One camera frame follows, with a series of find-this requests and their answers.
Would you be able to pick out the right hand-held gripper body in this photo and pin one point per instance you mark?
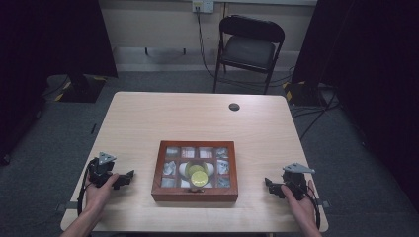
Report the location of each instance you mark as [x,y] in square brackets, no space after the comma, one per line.
[296,181]

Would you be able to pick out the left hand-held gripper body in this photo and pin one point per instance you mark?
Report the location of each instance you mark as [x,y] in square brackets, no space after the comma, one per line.
[99,171]

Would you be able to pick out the wooden box with glass lid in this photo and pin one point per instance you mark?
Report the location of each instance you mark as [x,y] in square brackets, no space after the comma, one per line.
[171,195]

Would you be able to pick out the person's left hand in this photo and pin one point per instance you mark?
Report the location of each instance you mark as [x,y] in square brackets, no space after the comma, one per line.
[96,197]

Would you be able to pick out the person's right hand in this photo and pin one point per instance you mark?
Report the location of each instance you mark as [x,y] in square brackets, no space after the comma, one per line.
[304,210]

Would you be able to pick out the grey tape strip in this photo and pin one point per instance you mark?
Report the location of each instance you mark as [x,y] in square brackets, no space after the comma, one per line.
[326,204]
[69,206]

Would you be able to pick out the group of silver foil packets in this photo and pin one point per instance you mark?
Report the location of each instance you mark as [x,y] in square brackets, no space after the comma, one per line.
[169,168]

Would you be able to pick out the white packet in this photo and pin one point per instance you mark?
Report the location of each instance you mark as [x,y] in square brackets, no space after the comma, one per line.
[208,185]
[210,168]
[183,168]
[184,184]

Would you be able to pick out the black stand base yellow stripes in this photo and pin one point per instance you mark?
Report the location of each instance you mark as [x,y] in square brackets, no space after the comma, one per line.
[301,94]
[79,89]

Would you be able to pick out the black table grommet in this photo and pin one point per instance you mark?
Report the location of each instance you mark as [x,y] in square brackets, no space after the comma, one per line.
[234,107]

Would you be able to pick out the black folding chair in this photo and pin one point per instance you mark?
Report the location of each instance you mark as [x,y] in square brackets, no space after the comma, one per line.
[248,49]

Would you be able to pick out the black curtain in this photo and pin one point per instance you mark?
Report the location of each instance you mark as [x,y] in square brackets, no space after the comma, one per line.
[49,39]
[372,65]

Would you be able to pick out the white wall socket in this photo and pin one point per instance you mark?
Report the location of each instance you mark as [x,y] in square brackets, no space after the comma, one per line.
[203,6]

